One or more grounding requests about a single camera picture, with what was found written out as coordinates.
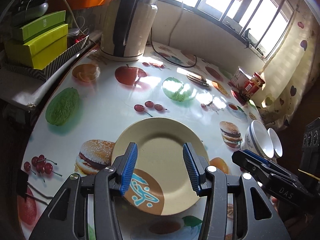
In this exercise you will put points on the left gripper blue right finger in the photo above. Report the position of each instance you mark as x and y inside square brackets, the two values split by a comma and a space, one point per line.
[201, 174]

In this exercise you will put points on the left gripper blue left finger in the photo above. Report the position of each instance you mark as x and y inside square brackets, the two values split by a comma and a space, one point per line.
[116, 178]

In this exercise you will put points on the blue finger of the right gripper seen aside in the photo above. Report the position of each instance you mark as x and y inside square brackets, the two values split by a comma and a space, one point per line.
[255, 158]

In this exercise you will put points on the large white bowl blue stripe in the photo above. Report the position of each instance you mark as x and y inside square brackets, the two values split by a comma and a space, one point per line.
[257, 140]

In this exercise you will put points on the cream plate blue logo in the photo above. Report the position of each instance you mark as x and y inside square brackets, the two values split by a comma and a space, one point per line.
[160, 184]

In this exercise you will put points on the small white bowl blue stripe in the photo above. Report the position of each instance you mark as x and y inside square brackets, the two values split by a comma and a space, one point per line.
[278, 150]

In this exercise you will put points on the person's right hand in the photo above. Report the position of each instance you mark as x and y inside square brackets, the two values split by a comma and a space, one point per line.
[273, 200]

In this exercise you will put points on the fruit-print tablecloth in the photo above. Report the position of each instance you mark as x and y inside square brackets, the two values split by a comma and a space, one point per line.
[75, 135]

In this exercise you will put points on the red-labelled sauce jar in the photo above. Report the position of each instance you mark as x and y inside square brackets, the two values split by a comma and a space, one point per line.
[252, 86]

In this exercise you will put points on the white cup container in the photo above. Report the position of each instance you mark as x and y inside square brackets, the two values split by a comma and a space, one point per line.
[239, 79]

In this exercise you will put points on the cream heart-pattern curtain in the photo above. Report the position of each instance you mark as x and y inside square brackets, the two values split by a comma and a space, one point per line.
[291, 71]

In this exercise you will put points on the black binder clip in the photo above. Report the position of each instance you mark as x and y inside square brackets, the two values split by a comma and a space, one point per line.
[23, 184]

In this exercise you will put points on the striped storage tray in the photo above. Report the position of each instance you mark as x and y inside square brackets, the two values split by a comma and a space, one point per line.
[45, 73]

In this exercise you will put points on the yellow-green box lower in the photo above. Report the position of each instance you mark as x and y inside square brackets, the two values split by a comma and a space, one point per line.
[41, 50]

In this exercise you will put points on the green box upper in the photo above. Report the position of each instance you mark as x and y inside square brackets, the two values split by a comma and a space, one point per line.
[38, 26]

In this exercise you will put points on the grey computer mouse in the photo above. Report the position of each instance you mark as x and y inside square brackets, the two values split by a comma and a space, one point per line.
[30, 14]

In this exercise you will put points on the white electric kettle black handle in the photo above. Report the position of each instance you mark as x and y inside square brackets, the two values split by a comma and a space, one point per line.
[126, 29]

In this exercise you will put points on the window frame with bars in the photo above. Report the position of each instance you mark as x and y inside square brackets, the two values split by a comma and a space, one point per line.
[259, 24]

